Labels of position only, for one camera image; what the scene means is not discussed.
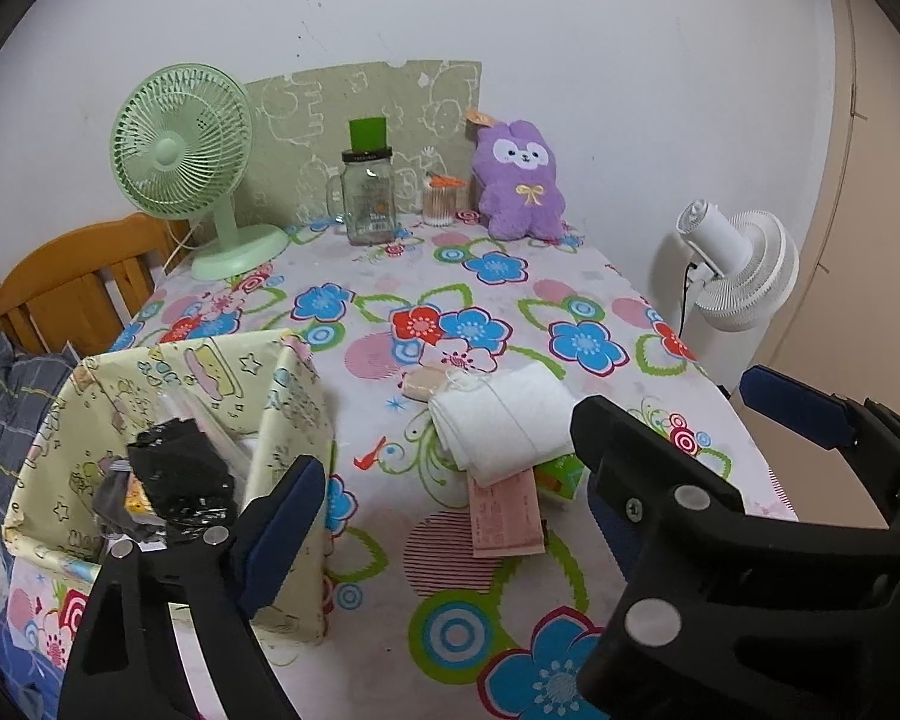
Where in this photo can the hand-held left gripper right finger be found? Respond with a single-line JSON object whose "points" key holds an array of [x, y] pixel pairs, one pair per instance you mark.
{"points": [[611, 540]]}

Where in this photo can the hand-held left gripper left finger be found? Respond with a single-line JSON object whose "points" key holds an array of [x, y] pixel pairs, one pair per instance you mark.
{"points": [[277, 532]]}

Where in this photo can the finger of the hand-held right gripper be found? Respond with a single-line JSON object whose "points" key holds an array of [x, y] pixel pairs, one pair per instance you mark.
{"points": [[795, 405], [690, 562]]}

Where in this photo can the green tissue packet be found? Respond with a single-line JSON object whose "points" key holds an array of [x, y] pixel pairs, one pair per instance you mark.
{"points": [[559, 476]]}

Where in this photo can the pink paper card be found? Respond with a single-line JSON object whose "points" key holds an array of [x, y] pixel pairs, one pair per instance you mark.
{"points": [[502, 517]]}

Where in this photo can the black plastic bag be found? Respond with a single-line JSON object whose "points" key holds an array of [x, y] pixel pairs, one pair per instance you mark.
{"points": [[180, 465]]}

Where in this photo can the yellow printed fabric box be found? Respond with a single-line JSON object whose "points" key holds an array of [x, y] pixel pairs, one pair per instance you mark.
{"points": [[292, 405]]}

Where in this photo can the yellow cartoon tissue packet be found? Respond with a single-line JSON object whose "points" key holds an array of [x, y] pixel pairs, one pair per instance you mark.
{"points": [[136, 499]]}

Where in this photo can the clear plastic bag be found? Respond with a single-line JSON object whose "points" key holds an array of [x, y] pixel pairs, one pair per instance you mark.
{"points": [[187, 409]]}

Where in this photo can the white cloth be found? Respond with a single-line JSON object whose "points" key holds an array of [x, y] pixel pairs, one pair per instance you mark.
{"points": [[510, 405]]}

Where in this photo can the grey cloth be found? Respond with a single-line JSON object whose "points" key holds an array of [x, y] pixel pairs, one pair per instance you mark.
{"points": [[111, 491]]}

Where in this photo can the white standing fan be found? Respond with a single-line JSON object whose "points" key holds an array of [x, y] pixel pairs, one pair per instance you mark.
{"points": [[750, 270]]}

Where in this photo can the beige soap bar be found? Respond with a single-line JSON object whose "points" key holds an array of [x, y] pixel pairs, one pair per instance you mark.
{"points": [[424, 382]]}

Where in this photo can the beige door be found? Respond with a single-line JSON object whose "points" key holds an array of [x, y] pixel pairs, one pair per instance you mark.
{"points": [[885, 202]]}

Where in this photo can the floral tablecloth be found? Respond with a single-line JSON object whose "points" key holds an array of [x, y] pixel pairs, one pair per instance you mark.
{"points": [[495, 270]]}

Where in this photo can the blue plaid bedding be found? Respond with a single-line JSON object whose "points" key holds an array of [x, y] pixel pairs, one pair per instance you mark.
{"points": [[7, 405]]}

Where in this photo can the wooden chair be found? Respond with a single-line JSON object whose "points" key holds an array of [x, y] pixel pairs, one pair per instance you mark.
{"points": [[60, 270]]}

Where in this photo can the glass jar mug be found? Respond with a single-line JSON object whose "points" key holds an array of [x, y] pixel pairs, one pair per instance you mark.
{"points": [[367, 202]]}

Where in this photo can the purple plush bunny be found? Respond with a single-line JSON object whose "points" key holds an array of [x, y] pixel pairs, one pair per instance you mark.
{"points": [[517, 195]]}

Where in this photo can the toothpick jar with orange lid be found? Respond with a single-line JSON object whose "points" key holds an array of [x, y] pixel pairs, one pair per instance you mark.
{"points": [[440, 202]]}

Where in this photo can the green desk fan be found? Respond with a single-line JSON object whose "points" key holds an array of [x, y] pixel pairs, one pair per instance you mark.
{"points": [[172, 150]]}

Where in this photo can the green plastic cup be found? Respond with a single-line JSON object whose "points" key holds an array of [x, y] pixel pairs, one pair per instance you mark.
{"points": [[367, 133]]}

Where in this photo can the green printed board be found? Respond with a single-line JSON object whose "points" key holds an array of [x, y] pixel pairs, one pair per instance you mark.
{"points": [[307, 105]]}

